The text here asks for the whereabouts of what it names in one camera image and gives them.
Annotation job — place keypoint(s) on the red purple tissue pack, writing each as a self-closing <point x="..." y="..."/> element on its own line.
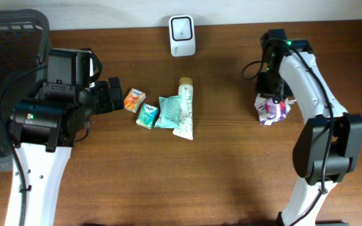
<point x="269" y="112"/>

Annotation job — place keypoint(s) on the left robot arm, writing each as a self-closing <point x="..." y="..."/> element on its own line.
<point x="43" y="129"/>

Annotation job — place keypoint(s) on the teal wet wipes pack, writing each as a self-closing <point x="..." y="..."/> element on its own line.
<point x="169" y="112"/>

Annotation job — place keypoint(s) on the dark grey plastic basket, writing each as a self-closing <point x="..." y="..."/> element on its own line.
<point x="24" y="46"/>

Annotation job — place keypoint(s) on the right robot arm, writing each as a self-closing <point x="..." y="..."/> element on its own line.
<point x="329" y="144"/>

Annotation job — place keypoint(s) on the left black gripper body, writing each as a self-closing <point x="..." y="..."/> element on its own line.
<point x="103" y="102"/>

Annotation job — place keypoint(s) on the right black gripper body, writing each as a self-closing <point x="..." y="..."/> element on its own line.
<point x="270" y="84"/>

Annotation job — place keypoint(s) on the small teal tissue pack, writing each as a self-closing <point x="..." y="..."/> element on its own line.
<point x="147" y="116"/>

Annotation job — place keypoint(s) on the white floral cream tube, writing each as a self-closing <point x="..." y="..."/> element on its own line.
<point x="185" y="127"/>

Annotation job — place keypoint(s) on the white barcode scanner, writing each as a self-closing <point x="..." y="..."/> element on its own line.
<point x="182" y="36"/>

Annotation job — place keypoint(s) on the small orange tissue pack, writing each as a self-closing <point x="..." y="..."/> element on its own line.
<point x="133" y="100"/>

